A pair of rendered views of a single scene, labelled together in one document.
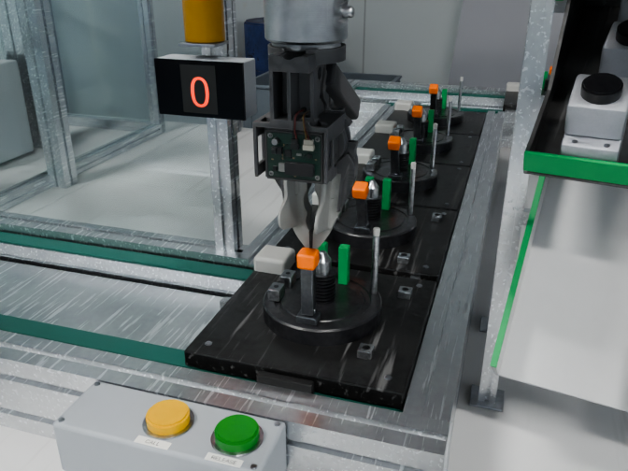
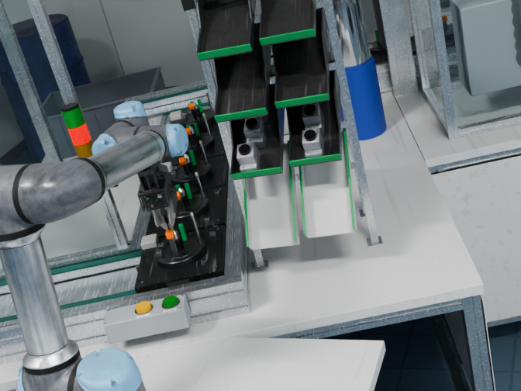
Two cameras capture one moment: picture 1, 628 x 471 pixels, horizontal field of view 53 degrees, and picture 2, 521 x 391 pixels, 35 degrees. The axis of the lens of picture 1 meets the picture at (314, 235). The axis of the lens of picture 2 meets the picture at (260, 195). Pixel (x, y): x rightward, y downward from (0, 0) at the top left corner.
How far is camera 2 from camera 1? 1.50 m
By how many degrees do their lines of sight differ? 11
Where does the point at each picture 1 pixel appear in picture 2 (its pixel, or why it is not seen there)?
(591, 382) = (281, 240)
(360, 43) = (102, 20)
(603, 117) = (247, 158)
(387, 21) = not seen: outside the picture
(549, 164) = (239, 175)
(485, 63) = not seen: hidden behind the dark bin
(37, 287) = not seen: hidden behind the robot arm
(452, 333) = (236, 243)
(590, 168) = (250, 174)
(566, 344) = (270, 230)
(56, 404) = (91, 328)
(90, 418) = (115, 319)
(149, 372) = (125, 299)
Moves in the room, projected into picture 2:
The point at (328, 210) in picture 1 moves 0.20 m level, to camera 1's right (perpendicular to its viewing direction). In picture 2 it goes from (171, 213) to (243, 188)
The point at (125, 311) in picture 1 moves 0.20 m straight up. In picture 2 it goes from (90, 290) to (66, 230)
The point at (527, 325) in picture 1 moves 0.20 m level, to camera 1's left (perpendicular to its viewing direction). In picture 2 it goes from (257, 229) to (185, 255)
